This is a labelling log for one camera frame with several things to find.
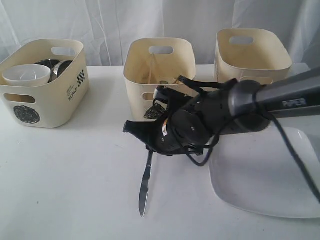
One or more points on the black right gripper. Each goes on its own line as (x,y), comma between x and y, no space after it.
(185,131)

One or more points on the steel table knife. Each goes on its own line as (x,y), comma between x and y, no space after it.
(144,186)

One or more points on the wooden chopstick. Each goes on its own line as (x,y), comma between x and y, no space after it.
(152,76)

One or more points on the steel spoon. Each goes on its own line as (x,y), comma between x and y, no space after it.
(163,82)

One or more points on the white square plate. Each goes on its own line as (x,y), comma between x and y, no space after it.
(255,172)

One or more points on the white ceramic bowl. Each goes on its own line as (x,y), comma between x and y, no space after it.
(27,75)

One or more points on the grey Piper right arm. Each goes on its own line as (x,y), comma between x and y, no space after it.
(240,104)

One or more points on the cream bin with triangle mark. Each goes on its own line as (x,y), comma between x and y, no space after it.
(175,57)

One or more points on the cream bin with circle mark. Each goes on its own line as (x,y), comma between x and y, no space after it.
(50,105)

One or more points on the white curtain backdrop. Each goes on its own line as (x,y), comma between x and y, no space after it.
(108,27)

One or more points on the cream bin with square mark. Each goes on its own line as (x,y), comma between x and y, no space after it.
(250,54)

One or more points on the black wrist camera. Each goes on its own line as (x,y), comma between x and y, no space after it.
(165,95)

